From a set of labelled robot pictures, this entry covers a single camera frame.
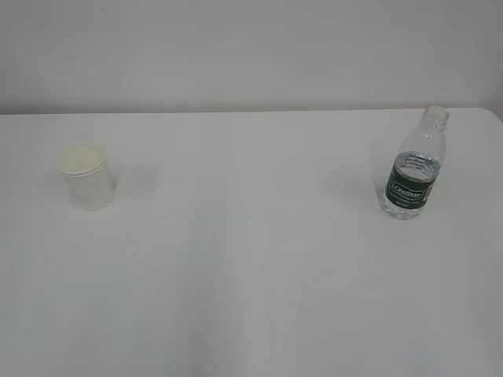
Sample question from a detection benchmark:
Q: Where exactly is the clear water bottle green label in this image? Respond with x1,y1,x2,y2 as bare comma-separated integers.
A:
382,106,450,220

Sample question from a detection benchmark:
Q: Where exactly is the white paper cup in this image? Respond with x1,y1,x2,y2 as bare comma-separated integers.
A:
57,144,114,211

